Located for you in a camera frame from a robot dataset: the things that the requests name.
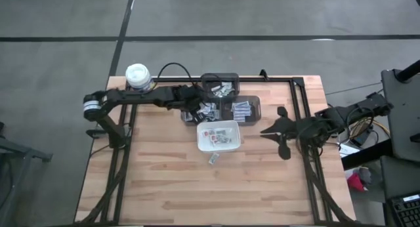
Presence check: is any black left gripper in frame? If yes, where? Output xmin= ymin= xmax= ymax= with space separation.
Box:
xmin=178 ymin=85 xmax=211 ymax=124

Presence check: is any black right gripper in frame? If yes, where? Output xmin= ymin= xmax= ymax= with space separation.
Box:
xmin=260 ymin=106 xmax=329 ymax=161

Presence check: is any large translucent grey bin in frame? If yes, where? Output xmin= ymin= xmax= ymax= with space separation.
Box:
xmin=180 ymin=94 xmax=263 ymax=127

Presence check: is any white plastic bin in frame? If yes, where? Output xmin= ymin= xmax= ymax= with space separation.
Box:
xmin=196 ymin=119 xmax=242 ymax=154

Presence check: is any small translucent grey bin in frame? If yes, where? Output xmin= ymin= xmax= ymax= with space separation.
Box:
xmin=201 ymin=72 xmax=240 ymax=102

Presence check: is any yellow white Lysol wipes canister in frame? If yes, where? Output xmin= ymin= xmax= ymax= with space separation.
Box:
xmin=125 ymin=63 xmax=156 ymax=92

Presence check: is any white paper sheet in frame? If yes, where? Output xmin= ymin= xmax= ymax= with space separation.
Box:
xmin=337 ymin=143 xmax=361 ymax=159

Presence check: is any black power box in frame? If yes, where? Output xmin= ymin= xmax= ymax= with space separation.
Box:
xmin=349 ymin=134 xmax=372 ymax=148

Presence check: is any red cloth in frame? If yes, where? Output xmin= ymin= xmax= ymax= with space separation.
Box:
xmin=346 ymin=173 xmax=367 ymax=193

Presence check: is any dark grey side desk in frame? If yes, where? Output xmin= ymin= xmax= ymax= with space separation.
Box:
xmin=380 ymin=59 xmax=420 ymax=163

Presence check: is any black keyboard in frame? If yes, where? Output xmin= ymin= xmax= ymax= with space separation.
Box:
xmin=390 ymin=192 xmax=420 ymax=227

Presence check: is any grey metal stand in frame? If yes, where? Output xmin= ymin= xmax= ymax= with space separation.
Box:
xmin=0 ymin=121 xmax=54 ymax=227

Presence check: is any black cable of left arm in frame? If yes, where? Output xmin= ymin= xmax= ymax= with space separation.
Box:
xmin=156 ymin=62 xmax=198 ymax=90

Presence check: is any black bracket on table edge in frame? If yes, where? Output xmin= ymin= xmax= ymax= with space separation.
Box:
xmin=85 ymin=128 xmax=108 ymax=140

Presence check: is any yellow cable bundle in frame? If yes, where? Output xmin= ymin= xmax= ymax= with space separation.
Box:
xmin=352 ymin=117 xmax=391 ymax=139

